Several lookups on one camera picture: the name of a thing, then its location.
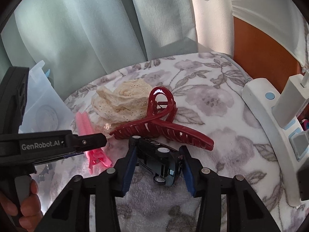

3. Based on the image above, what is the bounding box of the dark red claw clip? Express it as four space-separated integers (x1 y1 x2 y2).
110 86 214 151

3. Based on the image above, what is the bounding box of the pink hair roller clip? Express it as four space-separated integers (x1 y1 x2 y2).
75 112 113 174

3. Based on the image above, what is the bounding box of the black power adapter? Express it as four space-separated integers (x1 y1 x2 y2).
297 159 309 201

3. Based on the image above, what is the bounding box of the brown packing tape roll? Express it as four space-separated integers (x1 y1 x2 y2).
36 105 59 131

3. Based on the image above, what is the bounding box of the wooden bed frame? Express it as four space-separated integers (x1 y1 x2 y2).
234 17 301 92

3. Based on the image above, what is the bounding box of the white power strip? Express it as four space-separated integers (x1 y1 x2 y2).
241 78 308 207

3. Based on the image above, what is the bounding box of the cream lace scrunchie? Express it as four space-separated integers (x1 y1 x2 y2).
91 78 152 138

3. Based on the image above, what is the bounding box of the clear plastic storage bin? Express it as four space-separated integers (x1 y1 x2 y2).
19 60 74 133

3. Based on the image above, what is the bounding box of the black lace headband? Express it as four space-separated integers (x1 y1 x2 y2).
36 163 54 182

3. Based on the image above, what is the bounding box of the floral fleece blanket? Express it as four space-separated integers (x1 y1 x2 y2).
36 51 307 232

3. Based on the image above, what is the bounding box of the left hand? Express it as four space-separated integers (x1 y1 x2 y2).
1 180 43 231

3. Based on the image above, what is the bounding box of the green curtain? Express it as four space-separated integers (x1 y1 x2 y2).
1 0 197 99

